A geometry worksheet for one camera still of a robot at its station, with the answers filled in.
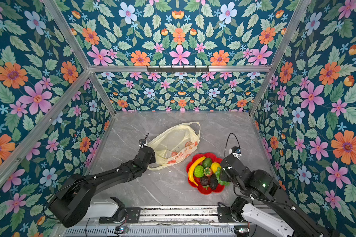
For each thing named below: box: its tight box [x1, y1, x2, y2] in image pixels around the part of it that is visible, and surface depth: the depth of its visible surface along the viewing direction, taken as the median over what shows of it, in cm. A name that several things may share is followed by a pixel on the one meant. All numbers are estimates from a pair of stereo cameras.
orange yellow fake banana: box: [187, 156, 207, 187], surface depth 84 cm
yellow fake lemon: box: [210, 161, 222, 174], surface depth 86 cm
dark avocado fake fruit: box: [209, 173, 219, 190], surface depth 82 cm
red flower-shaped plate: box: [186, 152, 225, 195], surface depth 83 cm
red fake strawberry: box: [203, 166, 214, 177], surface depth 84 cm
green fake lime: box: [202, 157, 213, 168], surface depth 90 cm
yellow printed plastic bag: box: [147, 121, 201, 171], surface depth 96 cm
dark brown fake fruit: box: [200, 175, 209, 186], surface depth 82 cm
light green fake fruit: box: [193, 164, 205, 178], surface depth 84 cm
